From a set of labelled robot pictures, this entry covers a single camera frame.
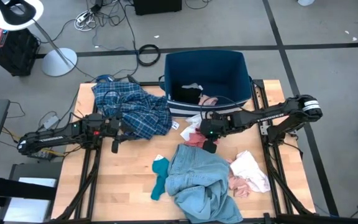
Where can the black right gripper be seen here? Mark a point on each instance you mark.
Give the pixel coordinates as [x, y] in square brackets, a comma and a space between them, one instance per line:
[210, 145]

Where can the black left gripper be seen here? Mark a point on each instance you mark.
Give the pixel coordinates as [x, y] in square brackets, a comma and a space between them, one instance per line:
[114, 126]

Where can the coral red garment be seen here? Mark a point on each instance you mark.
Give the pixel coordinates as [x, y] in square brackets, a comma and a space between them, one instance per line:
[194, 140]

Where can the light blue denim jeans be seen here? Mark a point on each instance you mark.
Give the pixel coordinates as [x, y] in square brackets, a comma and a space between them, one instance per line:
[197, 177]

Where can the blue plaid shirt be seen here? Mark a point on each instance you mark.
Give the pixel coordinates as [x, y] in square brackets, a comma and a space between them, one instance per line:
[145, 115]

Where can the light pink garment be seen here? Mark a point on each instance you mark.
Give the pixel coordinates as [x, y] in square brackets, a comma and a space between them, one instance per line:
[208, 100]

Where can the pale pink white garment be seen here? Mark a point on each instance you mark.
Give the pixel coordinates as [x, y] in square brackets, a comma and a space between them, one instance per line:
[247, 171]

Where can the teal fleece garment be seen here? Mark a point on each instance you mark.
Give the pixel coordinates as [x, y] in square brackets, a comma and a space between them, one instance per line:
[160, 174]

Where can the dusty pink garment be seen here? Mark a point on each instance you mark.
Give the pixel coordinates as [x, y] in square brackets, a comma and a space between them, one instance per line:
[239, 188]

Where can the black garment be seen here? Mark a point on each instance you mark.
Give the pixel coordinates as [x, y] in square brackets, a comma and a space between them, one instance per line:
[188, 95]

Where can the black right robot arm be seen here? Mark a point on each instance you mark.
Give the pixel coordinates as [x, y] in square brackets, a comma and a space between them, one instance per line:
[259, 116]

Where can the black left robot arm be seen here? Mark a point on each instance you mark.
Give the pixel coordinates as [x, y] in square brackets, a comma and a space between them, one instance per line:
[51, 137]

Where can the grey power brick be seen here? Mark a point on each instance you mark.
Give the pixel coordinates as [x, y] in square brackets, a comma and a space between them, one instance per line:
[51, 122]

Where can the navy white striped fabric bin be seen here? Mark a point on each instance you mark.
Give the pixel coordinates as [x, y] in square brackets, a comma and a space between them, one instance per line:
[204, 68]

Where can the black power adapter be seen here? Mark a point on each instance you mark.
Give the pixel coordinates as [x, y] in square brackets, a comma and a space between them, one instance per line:
[39, 154]

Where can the white floor lamp black head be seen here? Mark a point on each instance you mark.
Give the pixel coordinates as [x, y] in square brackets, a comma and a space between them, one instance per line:
[59, 62]

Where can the grey framed white panel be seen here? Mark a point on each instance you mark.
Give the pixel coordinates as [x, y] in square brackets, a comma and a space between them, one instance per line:
[30, 211]

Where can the black box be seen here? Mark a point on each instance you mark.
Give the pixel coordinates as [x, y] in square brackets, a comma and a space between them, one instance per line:
[157, 6]

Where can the black crate with red lid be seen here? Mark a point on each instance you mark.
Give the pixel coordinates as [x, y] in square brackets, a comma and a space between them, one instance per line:
[14, 53]

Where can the white round base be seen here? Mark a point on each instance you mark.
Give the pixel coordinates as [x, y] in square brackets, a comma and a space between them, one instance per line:
[305, 2]

